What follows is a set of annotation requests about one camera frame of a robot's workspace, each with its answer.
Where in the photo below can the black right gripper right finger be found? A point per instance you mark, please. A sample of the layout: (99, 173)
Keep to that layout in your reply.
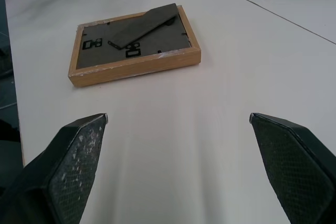
(294, 166)

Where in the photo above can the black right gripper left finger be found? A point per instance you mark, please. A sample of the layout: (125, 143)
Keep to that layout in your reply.
(65, 171)

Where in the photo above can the wooden picture frame face down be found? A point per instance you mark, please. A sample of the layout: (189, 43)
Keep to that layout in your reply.
(131, 48)

